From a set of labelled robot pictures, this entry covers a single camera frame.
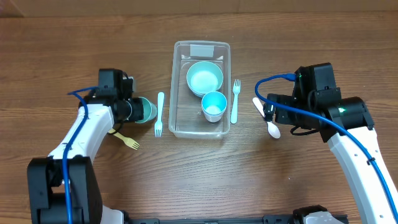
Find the pink plastic cup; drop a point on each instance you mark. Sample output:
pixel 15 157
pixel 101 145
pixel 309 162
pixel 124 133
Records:
pixel 213 117

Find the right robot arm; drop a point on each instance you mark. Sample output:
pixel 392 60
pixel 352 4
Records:
pixel 346 125

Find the yellow plastic fork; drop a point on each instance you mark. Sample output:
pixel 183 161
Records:
pixel 127 141

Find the green plastic cup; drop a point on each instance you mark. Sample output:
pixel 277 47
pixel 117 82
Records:
pixel 150 111

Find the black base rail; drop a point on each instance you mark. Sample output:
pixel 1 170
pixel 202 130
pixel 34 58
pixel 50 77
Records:
pixel 311 214

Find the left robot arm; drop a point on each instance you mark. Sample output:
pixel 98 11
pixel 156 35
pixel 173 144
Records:
pixel 63 186

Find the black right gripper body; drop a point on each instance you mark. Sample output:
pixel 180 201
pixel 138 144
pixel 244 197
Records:
pixel 288 116

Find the green plastic fork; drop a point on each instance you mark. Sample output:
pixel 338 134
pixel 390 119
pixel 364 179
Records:
pixel 236 92

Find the green plastic bowl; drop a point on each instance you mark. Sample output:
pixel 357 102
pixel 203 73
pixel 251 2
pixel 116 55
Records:
pixel 204 77

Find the clear plastic container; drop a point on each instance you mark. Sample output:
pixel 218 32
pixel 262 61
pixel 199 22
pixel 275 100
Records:
pixel 186 116

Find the light blue plastic fork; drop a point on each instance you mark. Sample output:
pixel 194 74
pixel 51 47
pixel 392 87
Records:
pixel 159 124

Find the blue plastic cup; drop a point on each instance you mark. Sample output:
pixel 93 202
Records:
pixel 214 103

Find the pink plastic spoon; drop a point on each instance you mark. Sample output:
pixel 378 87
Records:
pixel 273 130

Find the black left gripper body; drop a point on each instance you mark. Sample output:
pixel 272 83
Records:
pixel 129 112

